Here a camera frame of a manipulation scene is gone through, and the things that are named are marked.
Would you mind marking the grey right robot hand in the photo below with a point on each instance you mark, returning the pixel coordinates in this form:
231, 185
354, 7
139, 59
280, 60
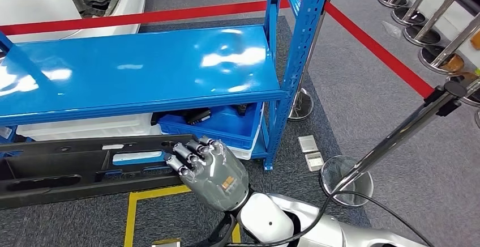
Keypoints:
217, 181

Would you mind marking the long black plastic panel part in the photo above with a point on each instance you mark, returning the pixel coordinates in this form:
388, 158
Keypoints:
56, 196

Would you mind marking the black rectangular small part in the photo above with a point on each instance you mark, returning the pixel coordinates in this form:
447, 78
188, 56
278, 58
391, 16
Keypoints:
198, 116

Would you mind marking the black bulky small part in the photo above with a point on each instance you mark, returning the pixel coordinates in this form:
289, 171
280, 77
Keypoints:
241, 109

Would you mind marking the chrome stanchion behind shelf rack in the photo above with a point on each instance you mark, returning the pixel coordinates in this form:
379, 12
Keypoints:
302, 106

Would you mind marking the blue metal shelf rack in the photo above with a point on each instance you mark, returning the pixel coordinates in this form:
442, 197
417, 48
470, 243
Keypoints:
131, 72

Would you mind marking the blue plastic bin with parts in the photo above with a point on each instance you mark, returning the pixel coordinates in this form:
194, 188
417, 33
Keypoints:
225, 132

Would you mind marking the yellow floor tape square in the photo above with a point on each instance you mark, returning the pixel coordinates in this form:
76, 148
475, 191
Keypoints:
157, 193

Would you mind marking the white plastic tray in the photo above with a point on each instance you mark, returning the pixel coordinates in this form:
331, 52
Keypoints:
82, 125
137, 155
93, 136

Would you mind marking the silver floor socket plate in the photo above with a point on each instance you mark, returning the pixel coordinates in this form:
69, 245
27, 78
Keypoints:
314, 161
308, 144

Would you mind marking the long red barrier belt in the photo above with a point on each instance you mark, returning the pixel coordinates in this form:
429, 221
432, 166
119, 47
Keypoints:
150, 16

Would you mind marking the chrome stanchion with black head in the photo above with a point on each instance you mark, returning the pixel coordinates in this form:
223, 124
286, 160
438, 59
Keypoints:
397, 144

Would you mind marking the short red barrier belt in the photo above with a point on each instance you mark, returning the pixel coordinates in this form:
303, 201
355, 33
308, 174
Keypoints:
378, 50

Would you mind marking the clear plastic wrapper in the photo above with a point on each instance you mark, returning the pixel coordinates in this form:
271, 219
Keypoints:
392, 29

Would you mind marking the white car body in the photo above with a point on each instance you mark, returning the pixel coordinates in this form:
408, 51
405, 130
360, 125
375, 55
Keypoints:
30, 9

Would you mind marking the brown packet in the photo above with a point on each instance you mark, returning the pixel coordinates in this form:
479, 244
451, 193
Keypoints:
452, 64

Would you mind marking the black camera bracket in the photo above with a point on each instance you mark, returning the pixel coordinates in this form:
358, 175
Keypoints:
221, 234

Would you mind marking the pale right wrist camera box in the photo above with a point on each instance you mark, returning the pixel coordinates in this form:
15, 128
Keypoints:
167, 243

